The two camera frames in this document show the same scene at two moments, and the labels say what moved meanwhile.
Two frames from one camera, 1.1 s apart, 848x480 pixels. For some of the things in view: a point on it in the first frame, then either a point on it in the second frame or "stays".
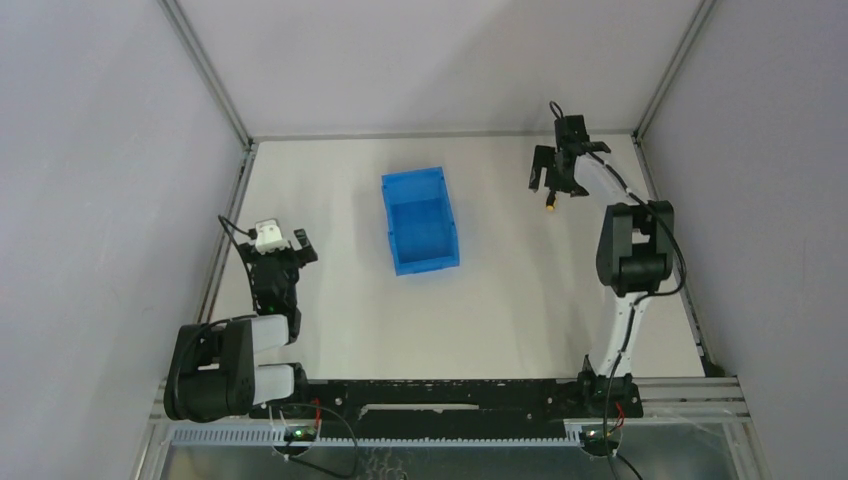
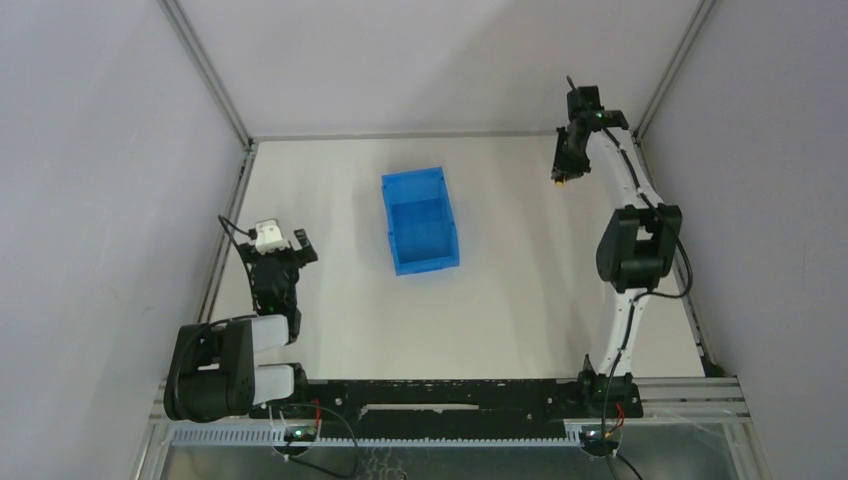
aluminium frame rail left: x=222 y=99 stays
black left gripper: x=282 y=257 stays
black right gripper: x=547 y=156 → x=561 y=164
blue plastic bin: x=420 y=221 stays
